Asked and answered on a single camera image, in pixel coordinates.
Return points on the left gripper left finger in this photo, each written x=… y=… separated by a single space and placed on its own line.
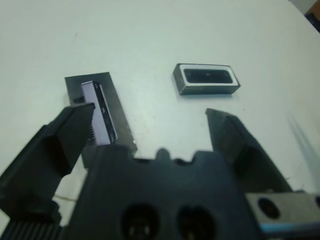
x=45 y=160

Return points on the black printed box lid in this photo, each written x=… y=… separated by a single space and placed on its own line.
x=120 y=117

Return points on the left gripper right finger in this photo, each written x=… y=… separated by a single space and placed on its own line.
x=237 y=150

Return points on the black box white insert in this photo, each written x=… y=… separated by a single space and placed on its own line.
x=200 y=90

